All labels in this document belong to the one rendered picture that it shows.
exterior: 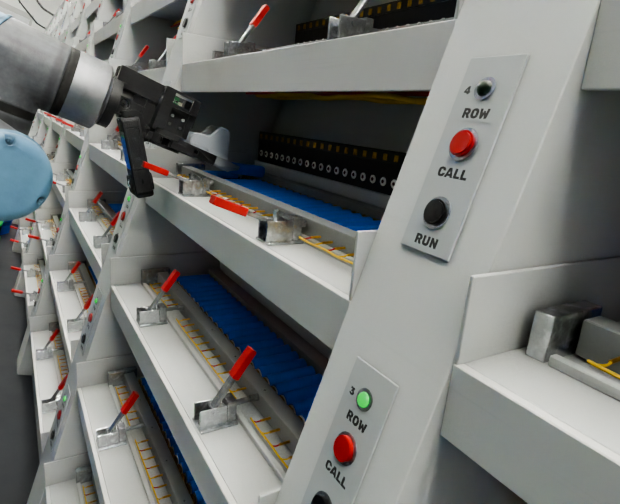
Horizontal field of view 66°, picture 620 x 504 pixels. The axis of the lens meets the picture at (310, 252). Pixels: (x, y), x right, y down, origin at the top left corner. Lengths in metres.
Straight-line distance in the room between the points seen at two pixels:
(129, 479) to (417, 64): 0.64
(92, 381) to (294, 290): 0.64
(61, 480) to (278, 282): 0.76
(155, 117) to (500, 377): 0.57
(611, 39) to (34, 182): 0.49
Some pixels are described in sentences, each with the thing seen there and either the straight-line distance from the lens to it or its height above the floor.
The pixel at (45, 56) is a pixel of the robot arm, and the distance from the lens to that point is 0.69.
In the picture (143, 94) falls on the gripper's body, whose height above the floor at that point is 0.86.
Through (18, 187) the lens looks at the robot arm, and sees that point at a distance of 0.55.
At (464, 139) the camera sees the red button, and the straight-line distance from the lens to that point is 0.30.
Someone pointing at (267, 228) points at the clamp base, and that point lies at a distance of 0.46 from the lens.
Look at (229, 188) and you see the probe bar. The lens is 0.67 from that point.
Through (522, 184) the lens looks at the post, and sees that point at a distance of 0.27.
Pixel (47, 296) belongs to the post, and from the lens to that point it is 1.66.
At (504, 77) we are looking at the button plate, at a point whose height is 0.90.
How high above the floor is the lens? 0.80
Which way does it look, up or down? 5 degrees down
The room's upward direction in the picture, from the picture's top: 20 degrees clockwise
